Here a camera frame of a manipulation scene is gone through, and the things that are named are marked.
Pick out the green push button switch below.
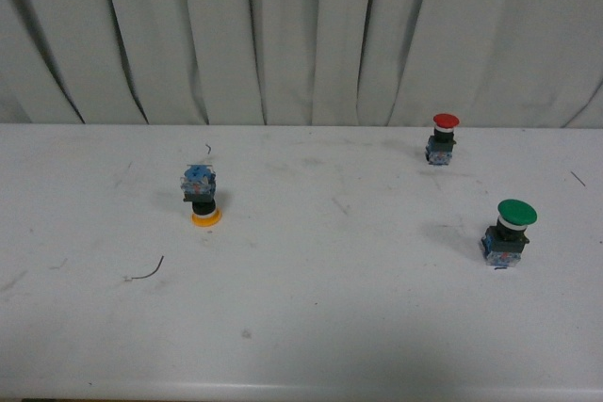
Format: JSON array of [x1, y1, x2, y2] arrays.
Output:
[[481, 199, 538, 268]]

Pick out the white pleated curtain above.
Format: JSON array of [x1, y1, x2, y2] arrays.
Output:
[[1, 0, 602, 128]]

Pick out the yellow push button switch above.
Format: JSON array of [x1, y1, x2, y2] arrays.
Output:
[[180, 164, 221, 228]]

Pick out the curved black wire piece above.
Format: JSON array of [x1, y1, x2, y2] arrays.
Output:
[[123, 255, 166, 281]]

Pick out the red push button switch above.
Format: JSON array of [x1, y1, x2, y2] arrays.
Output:
[[425, 113, 460, 166]]

